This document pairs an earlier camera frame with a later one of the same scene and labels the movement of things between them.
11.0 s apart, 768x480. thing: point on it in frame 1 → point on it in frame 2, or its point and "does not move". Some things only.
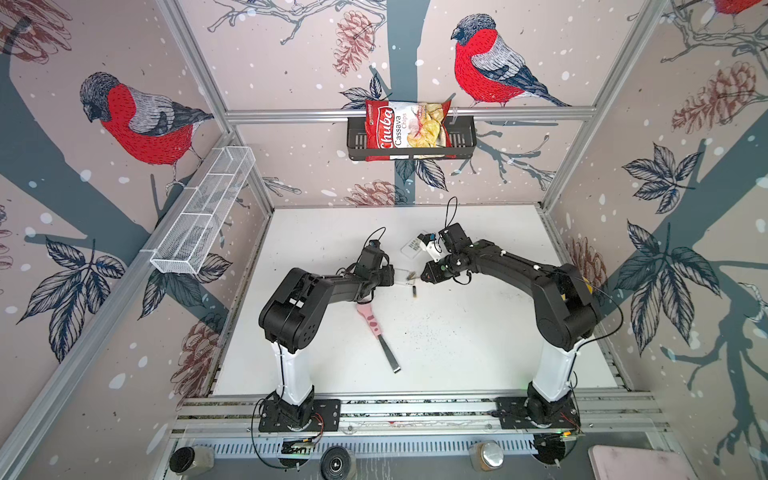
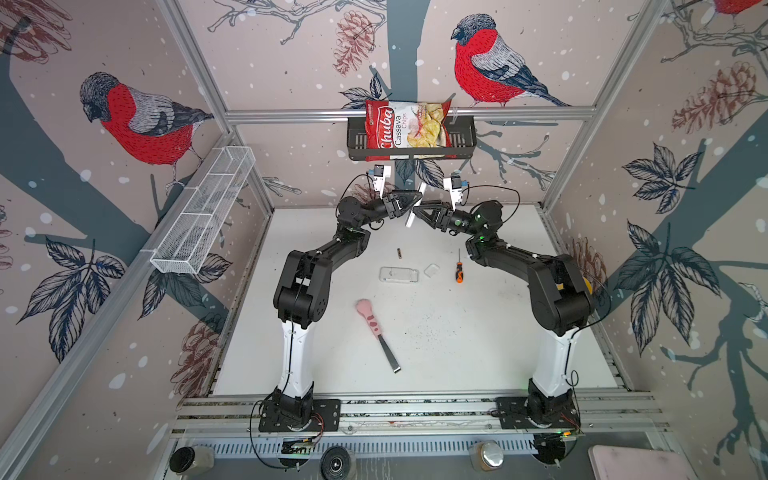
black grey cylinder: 189,460 does not move
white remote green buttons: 412,248 → 411,213
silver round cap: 486,455 does not move
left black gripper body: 385,277 → 386,204
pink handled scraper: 367,310 does not move
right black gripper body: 441,269 → 461,224
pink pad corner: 617,463 does not move
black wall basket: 462,142 does not move
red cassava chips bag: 406,130 does not move
